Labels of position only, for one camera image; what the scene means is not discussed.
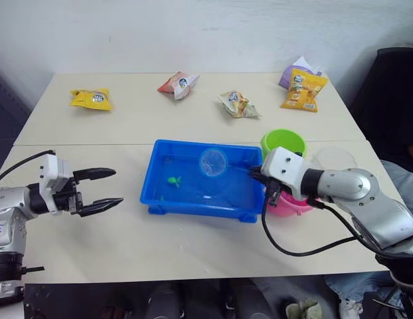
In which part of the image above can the pale green cloth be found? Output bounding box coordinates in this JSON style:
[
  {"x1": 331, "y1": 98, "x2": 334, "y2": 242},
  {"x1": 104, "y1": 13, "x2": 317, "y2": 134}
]
[{"x1": 285, "y1": 298, "x2": 324, "y2": 319}]

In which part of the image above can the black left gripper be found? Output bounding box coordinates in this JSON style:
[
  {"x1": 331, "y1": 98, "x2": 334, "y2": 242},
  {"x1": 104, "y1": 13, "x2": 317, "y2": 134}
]
[{"x1": 53, "y1": 167, "x2": 124, "y2": 218}]

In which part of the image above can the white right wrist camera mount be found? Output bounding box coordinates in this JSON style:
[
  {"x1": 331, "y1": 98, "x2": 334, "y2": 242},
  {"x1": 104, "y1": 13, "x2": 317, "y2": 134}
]
[{"x1": 260, "y1": 147, "x2": 312, "y2": 201}]

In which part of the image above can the orange yellow chips bag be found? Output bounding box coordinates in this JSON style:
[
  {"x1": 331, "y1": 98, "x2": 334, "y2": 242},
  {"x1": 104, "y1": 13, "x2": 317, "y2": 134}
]
[{"x1": 280, "y1": 68, "x2": 329, "y2": 113}]

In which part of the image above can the white shoe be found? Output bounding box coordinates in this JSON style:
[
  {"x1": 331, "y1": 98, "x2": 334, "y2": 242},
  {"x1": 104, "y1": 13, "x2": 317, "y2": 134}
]
[{"x1": 338, "y1": 298, "x2": 364, "y2": 319}]

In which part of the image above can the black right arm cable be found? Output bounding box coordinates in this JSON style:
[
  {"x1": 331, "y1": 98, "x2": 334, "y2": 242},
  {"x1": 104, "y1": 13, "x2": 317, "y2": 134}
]
[{"x1": 261, "y1": 185, "x2": 393, "y2": 257}]

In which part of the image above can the small clear fishing net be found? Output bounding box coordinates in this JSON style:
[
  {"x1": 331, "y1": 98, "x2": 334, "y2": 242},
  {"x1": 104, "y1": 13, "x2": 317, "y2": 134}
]
[{"x1": 199, "y1": 148, "x2": 257, "y2": 179}]

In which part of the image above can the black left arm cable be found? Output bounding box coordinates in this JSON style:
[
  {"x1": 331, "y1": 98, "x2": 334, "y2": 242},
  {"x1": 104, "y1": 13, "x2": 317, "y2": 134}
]
[{"x1": 0, "y1": 150, "x2": 57, "y2": 187}]

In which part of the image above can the beige and green snack bag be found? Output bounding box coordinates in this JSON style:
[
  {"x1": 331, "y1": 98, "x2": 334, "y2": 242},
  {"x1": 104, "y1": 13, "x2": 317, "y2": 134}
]
[{"x1": 217, "y1": 90, "x2": 261, "y2": 120}]

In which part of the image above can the clear plastic cup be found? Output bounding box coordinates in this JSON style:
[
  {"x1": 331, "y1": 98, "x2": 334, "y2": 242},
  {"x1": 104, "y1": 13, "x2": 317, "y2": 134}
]
[{"x1": 311, "y1": 146, "x2": 358, "y2": 173}]

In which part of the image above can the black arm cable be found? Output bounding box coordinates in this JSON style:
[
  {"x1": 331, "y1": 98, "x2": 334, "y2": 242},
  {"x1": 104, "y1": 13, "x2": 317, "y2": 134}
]
[
  {"x1": 0, "y1": 150, "x2": 57, "y2": 187},
  {"x1": 261, "y1": 185, "x2": 393, "y2": 257}
]

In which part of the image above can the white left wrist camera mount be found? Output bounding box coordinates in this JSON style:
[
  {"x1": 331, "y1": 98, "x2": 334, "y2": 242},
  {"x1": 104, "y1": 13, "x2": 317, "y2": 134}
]
[{"x1": 39, "y1": 154, "x2": 74, "y2": 214}]

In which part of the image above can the purple snack bag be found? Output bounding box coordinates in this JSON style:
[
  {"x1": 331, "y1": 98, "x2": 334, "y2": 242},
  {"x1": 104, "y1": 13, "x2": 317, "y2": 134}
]
[{"x1": 278, "y1": 56, "x2": 323, "y2": 90}]

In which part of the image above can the black chair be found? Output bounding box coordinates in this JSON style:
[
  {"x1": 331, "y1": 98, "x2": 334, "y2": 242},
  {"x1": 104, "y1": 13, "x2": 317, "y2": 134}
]
[{"x1": 348, "y1": 47, "x2": 413, "y2": 160}]

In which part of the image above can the person in blue jeans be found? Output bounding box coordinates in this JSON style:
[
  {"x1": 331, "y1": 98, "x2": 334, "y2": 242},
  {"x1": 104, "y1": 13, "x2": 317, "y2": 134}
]
[{"x1": 325, "y1": 142, "x2": 413, "y2": 308}]

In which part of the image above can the red and white snack bag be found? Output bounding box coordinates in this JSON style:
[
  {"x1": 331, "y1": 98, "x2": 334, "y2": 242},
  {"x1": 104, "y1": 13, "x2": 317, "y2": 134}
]
[{"x1": 157, "y1": 70, "x2": 201, "y2": 101}]

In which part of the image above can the yellow snack bag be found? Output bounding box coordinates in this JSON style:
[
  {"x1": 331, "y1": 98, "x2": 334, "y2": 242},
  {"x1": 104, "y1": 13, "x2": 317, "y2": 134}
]
[{"x1": 69, "y1": 88, "x2": 114, "y2": 112}]

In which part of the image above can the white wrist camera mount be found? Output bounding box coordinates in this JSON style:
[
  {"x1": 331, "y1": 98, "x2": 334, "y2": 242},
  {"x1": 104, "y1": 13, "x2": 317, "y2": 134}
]
[
  {"x1": 260, "y1": 147, "x2": 312, "y2": 201},
  {"x1": 39, "y1": 154, "x2": 74, "y2": 214}
]

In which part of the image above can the pink plastic bucket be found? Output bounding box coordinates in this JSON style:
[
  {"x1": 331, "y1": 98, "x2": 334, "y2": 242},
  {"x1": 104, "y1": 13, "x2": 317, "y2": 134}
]
[{"x1": 267, "y1": 189, "x2": 315, "y2": 218}]

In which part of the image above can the blue plastic tub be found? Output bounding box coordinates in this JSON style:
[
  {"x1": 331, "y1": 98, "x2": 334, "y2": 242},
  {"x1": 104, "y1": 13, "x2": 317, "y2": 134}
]
[{"x1": 139, "y1": 139, "x2": 267, "y2": 224}]

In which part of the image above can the green plastic bucket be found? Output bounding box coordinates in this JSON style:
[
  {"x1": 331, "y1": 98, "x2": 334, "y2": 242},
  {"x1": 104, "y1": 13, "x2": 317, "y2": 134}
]
[{"x1": 260, "y1": 128, "x2": 308, "y2": 162}]

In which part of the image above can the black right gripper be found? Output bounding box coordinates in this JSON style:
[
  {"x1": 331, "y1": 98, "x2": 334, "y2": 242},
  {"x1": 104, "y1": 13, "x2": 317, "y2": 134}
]
[{"x1": 247, "y1": 165, "x2": 283, "y2": 206}]

